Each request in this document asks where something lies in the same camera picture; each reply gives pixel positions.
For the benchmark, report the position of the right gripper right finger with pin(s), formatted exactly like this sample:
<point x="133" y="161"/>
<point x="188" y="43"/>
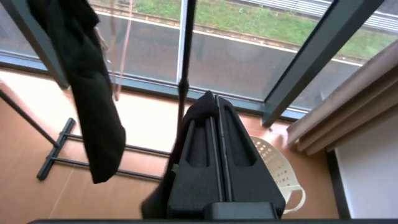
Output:
<point x="255" y="186"/>

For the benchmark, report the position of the black garment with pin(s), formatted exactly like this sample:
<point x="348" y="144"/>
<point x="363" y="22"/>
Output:
<point x="199" y="109"/>

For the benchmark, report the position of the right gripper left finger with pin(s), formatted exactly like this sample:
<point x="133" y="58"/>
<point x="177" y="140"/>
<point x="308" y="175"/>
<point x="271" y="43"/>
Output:
<point x="196" y="186"/>

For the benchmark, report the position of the white laundry basket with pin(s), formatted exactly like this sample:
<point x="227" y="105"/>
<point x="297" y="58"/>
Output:
<point x="280" y="168"/>

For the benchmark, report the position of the black shorts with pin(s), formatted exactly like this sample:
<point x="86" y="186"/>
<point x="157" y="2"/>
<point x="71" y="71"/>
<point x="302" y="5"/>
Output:
<point x="93" y="109"/>

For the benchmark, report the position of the pink clothes hanger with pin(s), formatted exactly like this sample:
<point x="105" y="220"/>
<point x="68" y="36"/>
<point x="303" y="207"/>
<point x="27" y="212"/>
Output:
<point x="126" y="37"/>

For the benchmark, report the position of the window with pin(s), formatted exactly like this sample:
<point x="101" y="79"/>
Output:
<point x="248" y="62"/>

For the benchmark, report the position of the black clothes rack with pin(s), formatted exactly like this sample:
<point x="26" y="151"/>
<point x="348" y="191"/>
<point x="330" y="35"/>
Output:
<point x="186" y="46"/>

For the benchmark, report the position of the beige curtain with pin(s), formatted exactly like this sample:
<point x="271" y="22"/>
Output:
<point x="348" y="109"/>

